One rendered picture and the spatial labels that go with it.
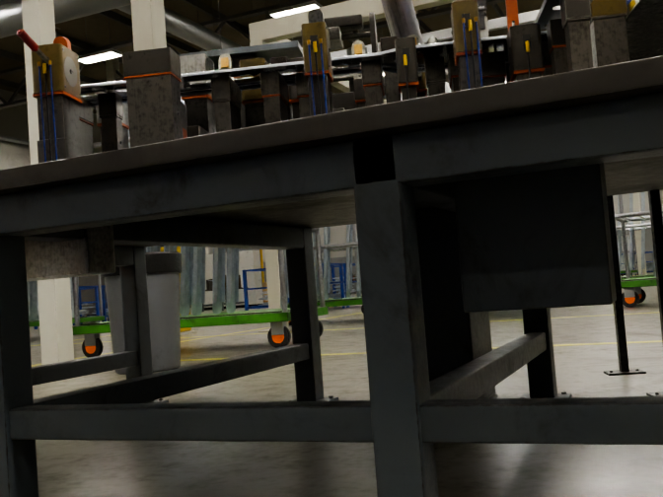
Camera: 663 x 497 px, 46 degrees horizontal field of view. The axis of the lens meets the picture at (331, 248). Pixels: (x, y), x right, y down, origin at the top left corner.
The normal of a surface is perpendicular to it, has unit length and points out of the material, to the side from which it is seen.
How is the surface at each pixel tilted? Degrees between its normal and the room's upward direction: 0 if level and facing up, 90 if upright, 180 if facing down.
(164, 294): 93
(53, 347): 90
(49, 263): 90
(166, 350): 93
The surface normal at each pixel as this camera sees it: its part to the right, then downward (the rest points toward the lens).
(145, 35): -0.39, -0.02
